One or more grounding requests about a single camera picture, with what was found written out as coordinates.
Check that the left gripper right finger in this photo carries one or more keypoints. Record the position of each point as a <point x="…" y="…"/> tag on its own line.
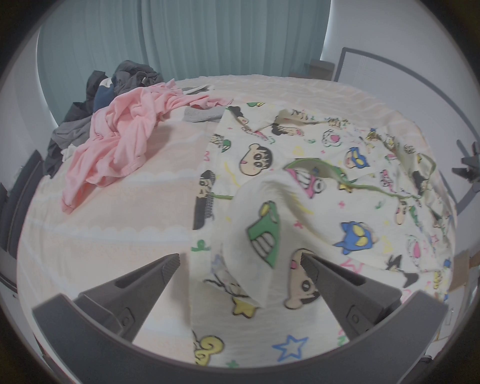
<point x="345" y="300"/>

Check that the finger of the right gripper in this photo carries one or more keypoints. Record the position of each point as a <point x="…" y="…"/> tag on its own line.
<point x="465" y="151"/>
<point x="467" y="174"/>

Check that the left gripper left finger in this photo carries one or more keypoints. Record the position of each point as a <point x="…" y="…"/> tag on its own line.
<point x="138" y="296"/>

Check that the white printed pyjama top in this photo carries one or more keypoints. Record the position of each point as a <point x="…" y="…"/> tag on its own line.
<point x="318" y="150"/>

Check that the pile of clothes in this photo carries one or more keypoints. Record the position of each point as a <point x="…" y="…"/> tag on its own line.
<point x="131" y="73"/>

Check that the bed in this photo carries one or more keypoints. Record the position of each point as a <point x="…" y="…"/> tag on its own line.
<point x="112" y="232"/>

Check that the pink garment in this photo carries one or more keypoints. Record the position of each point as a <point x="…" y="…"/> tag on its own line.
<point x="123" y="135"/>

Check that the grey bedside table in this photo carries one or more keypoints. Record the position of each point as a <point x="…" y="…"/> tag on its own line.
<point x="320" y="69"/>

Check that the grey knitted garment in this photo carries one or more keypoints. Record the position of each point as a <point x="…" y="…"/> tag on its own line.
<point x="200" y="114"/>

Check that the grey white-trimmed garment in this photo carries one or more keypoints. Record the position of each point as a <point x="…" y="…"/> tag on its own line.
<point x="197" y="89"/>

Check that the blue-green curtain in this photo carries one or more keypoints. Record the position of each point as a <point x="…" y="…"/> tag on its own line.
<point x="168" y="37"/>

